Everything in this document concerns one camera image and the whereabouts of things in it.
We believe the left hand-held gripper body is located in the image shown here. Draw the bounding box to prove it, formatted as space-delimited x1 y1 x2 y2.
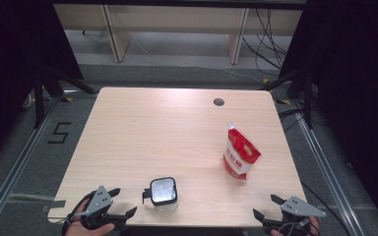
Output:
83 185 127 231

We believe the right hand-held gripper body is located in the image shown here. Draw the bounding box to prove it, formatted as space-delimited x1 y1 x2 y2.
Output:
263 196 327 236

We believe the clear jar with black lid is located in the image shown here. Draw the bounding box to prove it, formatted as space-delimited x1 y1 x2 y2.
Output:
141 176 179 212

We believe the red and white spouted pouch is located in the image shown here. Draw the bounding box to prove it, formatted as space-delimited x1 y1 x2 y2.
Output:
222 121 262 181

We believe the person's right hand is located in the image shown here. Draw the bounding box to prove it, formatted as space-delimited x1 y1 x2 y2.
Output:
270 215 321 236

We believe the person's left hand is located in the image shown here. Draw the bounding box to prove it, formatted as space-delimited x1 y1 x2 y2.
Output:
64 198 116 236

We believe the grey flat floor strip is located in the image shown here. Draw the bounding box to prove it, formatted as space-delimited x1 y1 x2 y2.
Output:
0 192 67 209

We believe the black metal stand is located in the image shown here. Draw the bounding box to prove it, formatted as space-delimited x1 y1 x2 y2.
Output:
261 70 315 130
32 67 98 130

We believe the black curtain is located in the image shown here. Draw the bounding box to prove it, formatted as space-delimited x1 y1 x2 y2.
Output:
279 0 378 235
0 0 84 168

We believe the light wooden shelf unit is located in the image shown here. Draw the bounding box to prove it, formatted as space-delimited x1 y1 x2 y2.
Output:
52 3 304 65

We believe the black wrist strap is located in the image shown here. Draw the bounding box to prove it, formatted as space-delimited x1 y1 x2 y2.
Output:
61 192 96 236

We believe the black floor cable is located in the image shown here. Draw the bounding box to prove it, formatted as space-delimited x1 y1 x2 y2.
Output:
300 181 352 236

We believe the aluminium floor rail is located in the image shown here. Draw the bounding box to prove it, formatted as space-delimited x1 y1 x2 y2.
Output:
290 99 377 236
0 97 62 236

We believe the thin white floor cable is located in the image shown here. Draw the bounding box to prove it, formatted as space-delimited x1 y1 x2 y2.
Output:
133 38 264 84

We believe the black cable bundle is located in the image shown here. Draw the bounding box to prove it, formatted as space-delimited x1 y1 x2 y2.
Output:
241 8 291 79

